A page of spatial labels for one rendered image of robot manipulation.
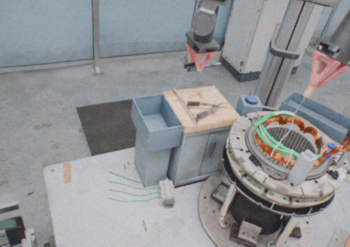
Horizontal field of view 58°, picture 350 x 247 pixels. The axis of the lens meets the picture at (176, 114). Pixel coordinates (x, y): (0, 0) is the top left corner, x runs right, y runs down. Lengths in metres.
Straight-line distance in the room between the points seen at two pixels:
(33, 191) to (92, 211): 1.12
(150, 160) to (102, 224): 0.24
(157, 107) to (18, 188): 1.33
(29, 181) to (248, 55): 2.21
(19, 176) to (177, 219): 1.40
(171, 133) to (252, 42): 2.32
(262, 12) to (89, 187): 2.36
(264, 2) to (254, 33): 0.29
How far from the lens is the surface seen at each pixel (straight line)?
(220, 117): 0.99
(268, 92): 1.34
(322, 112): 1.25
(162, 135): 0.92
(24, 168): 2.29
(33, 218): 2.04
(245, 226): 1.01
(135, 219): 1.04
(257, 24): 3.10
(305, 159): 0.78
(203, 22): 0.81
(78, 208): 1.07
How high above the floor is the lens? 1.66
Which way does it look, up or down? 38 degrees down
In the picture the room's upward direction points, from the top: 10 degrees clockwise
